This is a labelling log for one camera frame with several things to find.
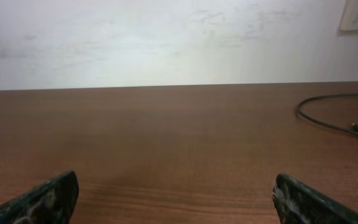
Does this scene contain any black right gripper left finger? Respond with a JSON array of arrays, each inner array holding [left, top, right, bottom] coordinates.
[[0, 170, 79, 224]]

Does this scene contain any black USB cable bundle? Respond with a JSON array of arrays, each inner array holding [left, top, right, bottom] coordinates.
[[296, 93, 358, 149]]

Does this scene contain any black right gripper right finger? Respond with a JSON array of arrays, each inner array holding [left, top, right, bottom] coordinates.
[[272, 174, 358, 224]]

